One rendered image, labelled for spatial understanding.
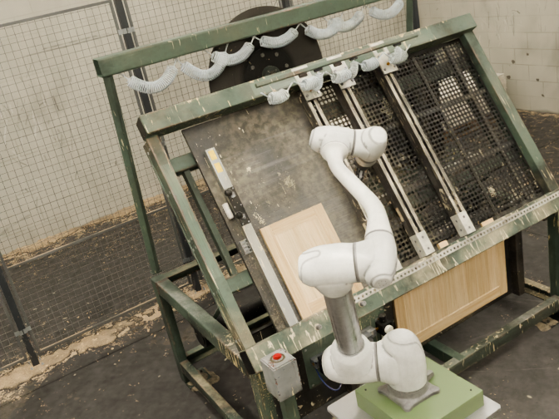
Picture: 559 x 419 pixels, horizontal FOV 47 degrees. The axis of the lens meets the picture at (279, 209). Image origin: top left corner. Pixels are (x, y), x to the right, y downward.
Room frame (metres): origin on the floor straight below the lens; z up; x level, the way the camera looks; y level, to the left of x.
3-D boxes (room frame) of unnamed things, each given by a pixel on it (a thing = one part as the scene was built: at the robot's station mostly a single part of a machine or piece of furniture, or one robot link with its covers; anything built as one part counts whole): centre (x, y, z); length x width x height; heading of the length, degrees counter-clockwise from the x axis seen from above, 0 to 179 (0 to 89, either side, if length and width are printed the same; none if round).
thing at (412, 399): (2.09, -0.37, 0.86); 0.22 x 0.18 x 0.06; 118
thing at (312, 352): (2.61, -0.22, 0.69); 0.50 x 0.14 x 0.24; 117
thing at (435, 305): (3.33, -0.92, 0.53); 0.90 x 0.02 x 0.55; 117
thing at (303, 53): (3.91, -0.12, 1.85); 0.80 x 0.06 x 0.80; 117
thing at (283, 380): (2.35, 0.14, 0.84); 0.12 x 0.12 x 0.18; 27
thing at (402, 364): (2.09, -0.35, 1.00); 0.18 x 0.16 x 0.22; 78
